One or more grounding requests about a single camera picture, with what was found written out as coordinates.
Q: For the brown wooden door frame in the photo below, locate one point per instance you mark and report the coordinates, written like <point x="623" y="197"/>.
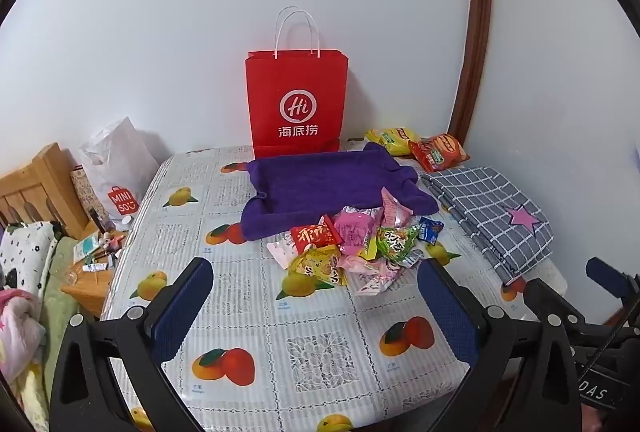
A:
<point x="475" y="36"/>

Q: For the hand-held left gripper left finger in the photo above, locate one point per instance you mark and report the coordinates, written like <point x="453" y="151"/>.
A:
<point x="185" y="307"/>

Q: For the pale pink snack packet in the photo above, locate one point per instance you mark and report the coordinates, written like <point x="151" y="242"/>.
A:
<point x="280" y="252"/>

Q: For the grey checked cloth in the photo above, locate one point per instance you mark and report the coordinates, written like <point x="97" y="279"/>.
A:
<point x="492" y="212"/>

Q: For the pink white striped snack packet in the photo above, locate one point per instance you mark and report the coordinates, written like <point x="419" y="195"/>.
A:
<point x="396" y="209"/>

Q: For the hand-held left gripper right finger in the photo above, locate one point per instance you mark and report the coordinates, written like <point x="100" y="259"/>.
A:
<point x="450" y="312"/>

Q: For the green bed sheet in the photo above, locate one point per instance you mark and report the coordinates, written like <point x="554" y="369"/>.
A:
<point x="57" y="282"/>

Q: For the yellow chip bag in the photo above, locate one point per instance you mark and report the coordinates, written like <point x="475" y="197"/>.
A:
<point x="392" y="139"/>

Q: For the light pink snack packet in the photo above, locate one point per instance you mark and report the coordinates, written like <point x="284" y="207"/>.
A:
<point x="375" y="274"/>

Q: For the red snack packet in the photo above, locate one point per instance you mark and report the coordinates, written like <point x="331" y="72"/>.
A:
<point x="312" y="236"/>

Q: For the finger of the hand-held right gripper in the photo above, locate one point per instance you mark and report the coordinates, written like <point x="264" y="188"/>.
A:
<point x="547" y="294"/>
<point x="602" y="271"/>

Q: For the fruit print tablecloth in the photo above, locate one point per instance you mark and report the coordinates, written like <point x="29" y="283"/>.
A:
<point x="310" y="352"/>

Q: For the wooden headboard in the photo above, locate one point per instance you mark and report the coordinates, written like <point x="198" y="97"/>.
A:
<point x="35" y="182"/>

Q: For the magenta snack packet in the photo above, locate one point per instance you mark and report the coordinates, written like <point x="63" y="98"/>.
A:
<point x="357" y="229"/>

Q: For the orange chip bag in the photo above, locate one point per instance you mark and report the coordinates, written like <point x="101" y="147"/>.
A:
<point x="440" y="151"/>

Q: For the blue snack packet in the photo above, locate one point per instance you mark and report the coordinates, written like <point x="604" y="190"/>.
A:
<point x="430" y="229"/>

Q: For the yellow snack packet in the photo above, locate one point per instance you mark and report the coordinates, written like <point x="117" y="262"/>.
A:
<point x="317" y="264"/>

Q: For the white dotted pillow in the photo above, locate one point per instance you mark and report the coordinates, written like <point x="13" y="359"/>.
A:
<point x="25" y="252"/>

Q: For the white plastic shopping bag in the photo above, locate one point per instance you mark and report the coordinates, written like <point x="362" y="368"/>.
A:
<point x="117" y="161"/>

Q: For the green white box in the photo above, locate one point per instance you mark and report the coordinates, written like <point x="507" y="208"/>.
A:
<point x="87" y="248"/>

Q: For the purple towel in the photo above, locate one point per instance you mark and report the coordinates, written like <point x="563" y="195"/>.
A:
<point x="320" y="184"/>

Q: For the green snack packet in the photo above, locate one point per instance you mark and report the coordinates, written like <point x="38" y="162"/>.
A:
<point x="395" y="244"/>

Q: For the wooden nightstand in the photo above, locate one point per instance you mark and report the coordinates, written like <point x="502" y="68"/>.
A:
<point x="90" y="289"/>

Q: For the red paper bag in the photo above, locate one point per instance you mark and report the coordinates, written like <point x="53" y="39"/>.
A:
<point x="295" y="76"/>

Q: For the pink blanket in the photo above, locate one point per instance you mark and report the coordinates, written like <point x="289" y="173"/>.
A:
<point x="17" y="332"/>

